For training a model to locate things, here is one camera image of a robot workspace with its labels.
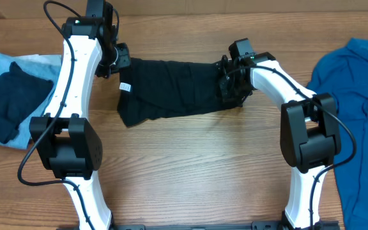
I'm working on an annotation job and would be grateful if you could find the black t-shirt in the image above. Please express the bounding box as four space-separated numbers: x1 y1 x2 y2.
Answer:
117 58 236 127

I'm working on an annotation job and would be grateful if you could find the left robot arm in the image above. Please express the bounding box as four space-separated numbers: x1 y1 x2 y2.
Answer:
29 15 130 229

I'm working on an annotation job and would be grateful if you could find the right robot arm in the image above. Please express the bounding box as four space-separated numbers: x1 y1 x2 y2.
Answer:
217 51 341 229

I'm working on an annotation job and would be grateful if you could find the white shirt label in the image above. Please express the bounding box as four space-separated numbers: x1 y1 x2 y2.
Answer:
119 82 132 92

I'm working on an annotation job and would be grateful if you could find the folded white patterned cloth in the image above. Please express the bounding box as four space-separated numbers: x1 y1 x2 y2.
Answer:
15 54 61 62

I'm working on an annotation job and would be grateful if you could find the folded light blue shirt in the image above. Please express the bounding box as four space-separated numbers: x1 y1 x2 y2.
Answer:
0 53 61 150

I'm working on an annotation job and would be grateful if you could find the folded navy shirt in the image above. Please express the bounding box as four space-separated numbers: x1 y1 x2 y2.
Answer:
0 62 54 144

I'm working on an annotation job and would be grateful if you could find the blue polo shirt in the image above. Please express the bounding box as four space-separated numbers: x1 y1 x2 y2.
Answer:
307 38 368 229

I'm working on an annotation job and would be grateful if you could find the cardboard board at back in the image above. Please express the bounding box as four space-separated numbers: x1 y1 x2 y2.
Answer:
0 0 368 19

